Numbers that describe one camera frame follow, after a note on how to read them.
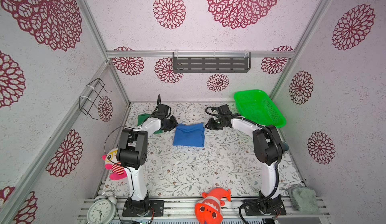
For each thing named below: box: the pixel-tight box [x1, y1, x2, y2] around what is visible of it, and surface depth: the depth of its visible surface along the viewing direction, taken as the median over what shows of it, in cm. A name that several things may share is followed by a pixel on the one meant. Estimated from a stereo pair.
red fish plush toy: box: [194, 187, 232, 224], surface depth 68 cm
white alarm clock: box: [85, 194, 118, 224], surface depth 71 cm
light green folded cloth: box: [287, 184, 320, 214], surface depth 78 cm
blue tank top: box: [172, 123, 206, 148], surface depth 99 cm
